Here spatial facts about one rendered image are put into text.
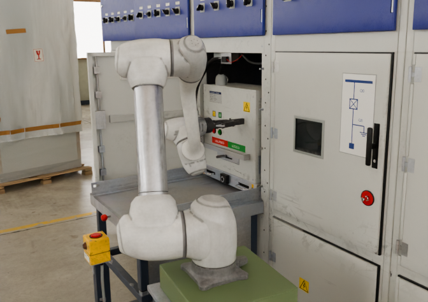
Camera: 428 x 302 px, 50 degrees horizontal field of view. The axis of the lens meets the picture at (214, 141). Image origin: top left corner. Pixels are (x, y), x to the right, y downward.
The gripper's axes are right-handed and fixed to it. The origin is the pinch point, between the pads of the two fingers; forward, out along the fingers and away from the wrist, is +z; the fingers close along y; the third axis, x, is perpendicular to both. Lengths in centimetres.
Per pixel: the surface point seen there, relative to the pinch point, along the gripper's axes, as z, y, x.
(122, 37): -1, -149, 45
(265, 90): 3.8, 17.2, 17.0
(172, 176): -17, -42, -36
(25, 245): -75, -199, -123
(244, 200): -5.9, 13.8, -36.6
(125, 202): -54, -21, -38
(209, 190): -9.1, -13.7, -38.3
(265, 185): 3.8, 17.9, -29.4
